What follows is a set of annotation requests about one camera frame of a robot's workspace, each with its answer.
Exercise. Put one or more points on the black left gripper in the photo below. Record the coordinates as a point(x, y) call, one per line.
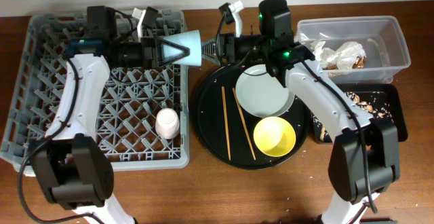
point(148, 44)

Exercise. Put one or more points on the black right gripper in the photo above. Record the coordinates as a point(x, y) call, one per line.
point(230, 48)

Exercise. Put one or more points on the blue plastic cup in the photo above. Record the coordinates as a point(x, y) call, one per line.
point(192, 41)

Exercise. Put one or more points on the pink plastic cup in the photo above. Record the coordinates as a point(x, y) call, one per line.
point(167, 123)

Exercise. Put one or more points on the yellow bowl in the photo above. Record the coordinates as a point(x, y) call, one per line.
point(274, 136)

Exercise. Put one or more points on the white paper napkin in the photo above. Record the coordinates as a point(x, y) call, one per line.
point(350, 55)

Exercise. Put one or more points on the food scraps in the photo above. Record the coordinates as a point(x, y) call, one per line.
point(374, 103)

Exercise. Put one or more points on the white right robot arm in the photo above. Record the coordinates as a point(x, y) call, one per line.
point(365, 155)

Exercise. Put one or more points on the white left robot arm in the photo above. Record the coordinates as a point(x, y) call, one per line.
point(70, 168)

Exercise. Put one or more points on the grey dishwasher rack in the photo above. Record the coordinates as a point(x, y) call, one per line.
point(131, 100)

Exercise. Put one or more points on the left wooden chopstick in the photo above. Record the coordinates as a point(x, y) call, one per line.
point(226, 125)

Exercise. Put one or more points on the wooden chopstick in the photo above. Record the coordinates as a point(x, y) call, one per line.
point(226, 125)
point(247, 135)

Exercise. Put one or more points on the grey round plate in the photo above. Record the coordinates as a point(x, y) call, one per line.
point(261, 95)

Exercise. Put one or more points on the round black tray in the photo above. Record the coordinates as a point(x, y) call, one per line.
point(208, 120)

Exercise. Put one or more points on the right wooden chopstick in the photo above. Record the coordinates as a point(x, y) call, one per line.
point(247, 135)

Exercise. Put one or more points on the clear plastic bin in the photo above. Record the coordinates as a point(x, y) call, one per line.
point(381, 37)

